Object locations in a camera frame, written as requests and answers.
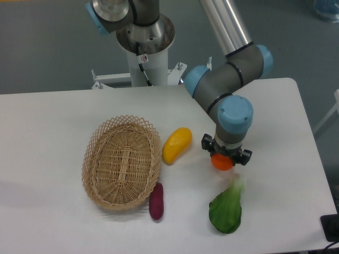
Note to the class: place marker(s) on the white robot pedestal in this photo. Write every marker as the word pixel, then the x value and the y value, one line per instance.
pixel 146 49

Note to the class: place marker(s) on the yellow mango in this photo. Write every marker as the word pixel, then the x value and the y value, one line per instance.
pixel 176 144

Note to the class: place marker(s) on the blue object top right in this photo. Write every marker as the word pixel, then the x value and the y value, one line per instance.
pixel 327 10

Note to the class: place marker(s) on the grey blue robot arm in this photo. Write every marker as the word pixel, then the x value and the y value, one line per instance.
pixel 213 89

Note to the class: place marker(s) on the green bok choy leaf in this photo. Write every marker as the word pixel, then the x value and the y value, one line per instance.
pixel 225 209

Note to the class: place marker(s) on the woven wicker basket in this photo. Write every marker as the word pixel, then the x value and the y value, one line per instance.
pixel 122 163

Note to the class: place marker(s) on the white frame at right edge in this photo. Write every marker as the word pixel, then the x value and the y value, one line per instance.
pixel 329 118

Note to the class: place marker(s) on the purple sweet potato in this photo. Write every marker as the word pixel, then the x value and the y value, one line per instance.
pixel 156 202

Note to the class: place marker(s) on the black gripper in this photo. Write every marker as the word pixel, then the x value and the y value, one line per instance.
pixel 233 150

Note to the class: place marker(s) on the black device at table edge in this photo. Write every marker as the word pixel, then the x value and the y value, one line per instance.
pixel 330 227

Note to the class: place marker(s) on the orange tangerine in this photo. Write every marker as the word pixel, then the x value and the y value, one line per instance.
pixel 221 162

